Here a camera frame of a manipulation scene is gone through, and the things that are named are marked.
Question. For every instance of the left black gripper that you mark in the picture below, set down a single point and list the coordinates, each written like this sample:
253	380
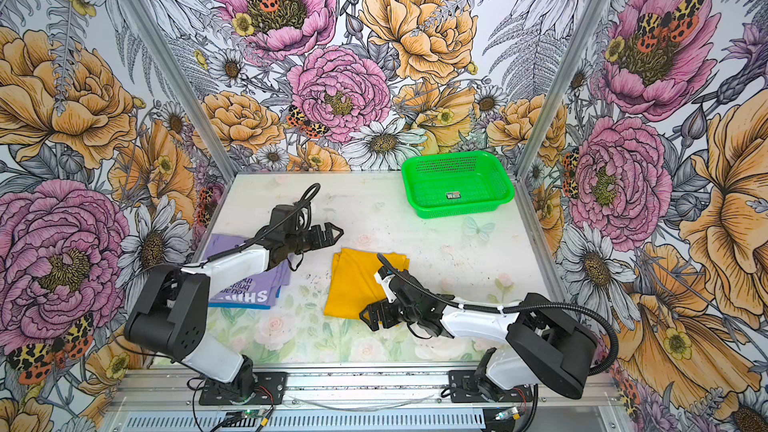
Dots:
319	241

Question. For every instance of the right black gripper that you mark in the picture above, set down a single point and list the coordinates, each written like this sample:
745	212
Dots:
387	321

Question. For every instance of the yellow t shirt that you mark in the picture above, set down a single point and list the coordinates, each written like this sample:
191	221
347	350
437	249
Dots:
353	285

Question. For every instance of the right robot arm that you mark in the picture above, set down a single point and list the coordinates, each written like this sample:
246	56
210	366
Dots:
533	342

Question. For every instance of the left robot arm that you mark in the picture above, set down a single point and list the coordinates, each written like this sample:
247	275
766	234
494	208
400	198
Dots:
170	315

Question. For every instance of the folded purple t shirt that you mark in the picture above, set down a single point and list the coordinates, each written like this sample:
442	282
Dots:
258	291

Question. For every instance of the green plastic basket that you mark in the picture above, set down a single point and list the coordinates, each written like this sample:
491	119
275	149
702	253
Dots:
478	175

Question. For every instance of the right green circuit board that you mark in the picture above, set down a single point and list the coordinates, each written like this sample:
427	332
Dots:
509	414

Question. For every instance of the green circuit board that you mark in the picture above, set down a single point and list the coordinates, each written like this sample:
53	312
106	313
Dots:
509	414
248	416

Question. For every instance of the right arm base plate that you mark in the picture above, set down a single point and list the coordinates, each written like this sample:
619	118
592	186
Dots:
465	386

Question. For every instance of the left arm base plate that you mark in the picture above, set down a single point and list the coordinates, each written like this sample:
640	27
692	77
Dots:
261	388

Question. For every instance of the aluminium front rail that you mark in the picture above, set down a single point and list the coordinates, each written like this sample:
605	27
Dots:
345	386

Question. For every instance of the left aluminium corner post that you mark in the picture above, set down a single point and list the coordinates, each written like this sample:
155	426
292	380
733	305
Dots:
153	37

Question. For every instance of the aluminium corner post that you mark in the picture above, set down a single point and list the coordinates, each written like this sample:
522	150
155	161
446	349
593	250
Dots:
153	37
583	32

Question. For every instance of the right aluminium corner post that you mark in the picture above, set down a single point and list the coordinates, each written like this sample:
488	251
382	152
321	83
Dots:
583	32

